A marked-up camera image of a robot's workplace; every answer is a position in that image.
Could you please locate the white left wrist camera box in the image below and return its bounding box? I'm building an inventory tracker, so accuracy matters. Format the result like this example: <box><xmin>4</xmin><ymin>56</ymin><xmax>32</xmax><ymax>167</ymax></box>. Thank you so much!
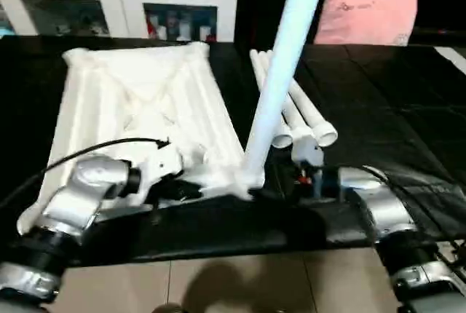
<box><xmin>135</xmin><ymin>142</ymin><xmax>184</xmax><ymax>191</ymax></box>

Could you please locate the black work mat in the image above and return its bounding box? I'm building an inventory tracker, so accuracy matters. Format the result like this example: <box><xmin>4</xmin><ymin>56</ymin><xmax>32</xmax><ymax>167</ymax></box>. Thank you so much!
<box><xmin>0</xmin><ymin>35</ymin><xmax>466</xmax><ymax>266</ymax></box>

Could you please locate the white plastic table leg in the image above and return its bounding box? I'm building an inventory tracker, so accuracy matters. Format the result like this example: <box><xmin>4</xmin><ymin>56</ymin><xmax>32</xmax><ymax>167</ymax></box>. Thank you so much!
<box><xmin>258</xmin><ymin>49</ymin><xmax>315</xmax><ymax>146</ymax></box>
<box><xmin>250</xmin><ymin>49</ymin><xmax>293</xmax><ymax>149</ymax></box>
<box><xmin>266</xmin><ymin>49</ymin><xmax>339</xmax><ymax>148</ymax></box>
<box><xmin>242</xmin><ymin>0</ymin><xmax>331</xmax><ymax>181</ymax></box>

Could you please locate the pink printed pillow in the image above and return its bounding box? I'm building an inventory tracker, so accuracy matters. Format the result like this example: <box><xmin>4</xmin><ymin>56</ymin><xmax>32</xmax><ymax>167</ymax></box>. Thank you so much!
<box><xmin>313</xmin><ymin>0</ymin><xmax>420</xmax><ymax>46</ymax></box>

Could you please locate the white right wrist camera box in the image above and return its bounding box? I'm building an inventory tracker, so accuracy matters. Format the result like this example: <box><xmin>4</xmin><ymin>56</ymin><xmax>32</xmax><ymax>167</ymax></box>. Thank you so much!
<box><xmin>291</xmin><ymin>138</ymin><xmax>325</xmax><ymax>172</ymax></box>

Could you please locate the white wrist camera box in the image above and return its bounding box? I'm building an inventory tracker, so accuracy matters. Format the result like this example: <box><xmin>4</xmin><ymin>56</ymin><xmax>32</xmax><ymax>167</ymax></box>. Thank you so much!
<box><xmin>291</xmin><ymin>138</ymin><xmax>325</xmax><ymax>172</ymax></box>
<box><xmin>135</xmin><ymin>142</ymin><xmax>184</xmax><ymax>191</ymax></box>

